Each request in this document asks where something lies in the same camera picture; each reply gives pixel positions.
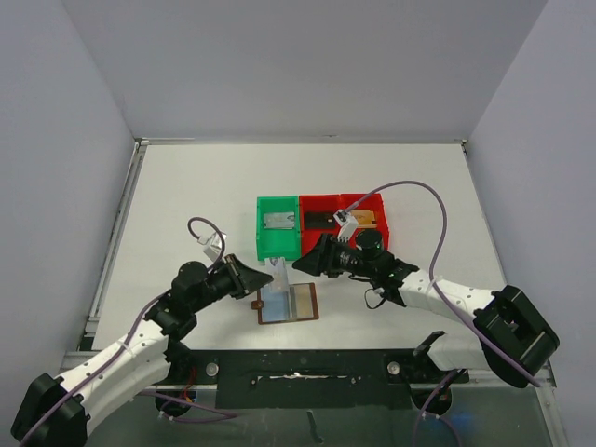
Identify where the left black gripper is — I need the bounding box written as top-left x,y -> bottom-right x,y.
191,253 -> 273,313

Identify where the white diamond VIP card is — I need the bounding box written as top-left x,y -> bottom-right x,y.
264,257 -> 290,293

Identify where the green plastic bin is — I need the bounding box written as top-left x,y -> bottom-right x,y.
255,196 -> 301,261

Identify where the brown leather card holder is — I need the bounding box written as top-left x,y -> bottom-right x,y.
251,283 -> 319,325

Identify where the silver credit card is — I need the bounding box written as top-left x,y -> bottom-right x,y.
263,211 -> 295,230

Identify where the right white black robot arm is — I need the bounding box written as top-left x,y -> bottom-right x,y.
292,230 -> 560,388

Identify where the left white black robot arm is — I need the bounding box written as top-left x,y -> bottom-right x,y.
10,254 -> 273,446

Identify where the black credit card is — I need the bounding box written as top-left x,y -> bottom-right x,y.
304,211 -> 336,230

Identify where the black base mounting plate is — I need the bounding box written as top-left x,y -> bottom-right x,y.
156,348 -> 446,410

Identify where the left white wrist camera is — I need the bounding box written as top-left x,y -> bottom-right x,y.
197,232 -> 227,263

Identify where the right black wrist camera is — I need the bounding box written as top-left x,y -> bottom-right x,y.
333,210 -> 386,248

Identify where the aluminium frame rail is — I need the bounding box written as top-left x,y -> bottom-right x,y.
57,351 -> 557,387

